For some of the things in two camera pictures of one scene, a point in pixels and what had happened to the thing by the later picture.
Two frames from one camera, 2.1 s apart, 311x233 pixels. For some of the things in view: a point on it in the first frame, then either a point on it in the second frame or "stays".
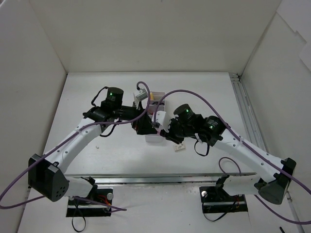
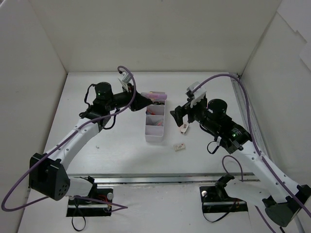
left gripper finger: x=144 y=125 → x=139 y=102
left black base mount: x=77 y=208 stays
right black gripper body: x=170 y=131 → x=188 y=114
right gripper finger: x=175 y=138 → x=179 y=112
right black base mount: x=216 y=200 stays
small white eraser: x=179 y=146 stays
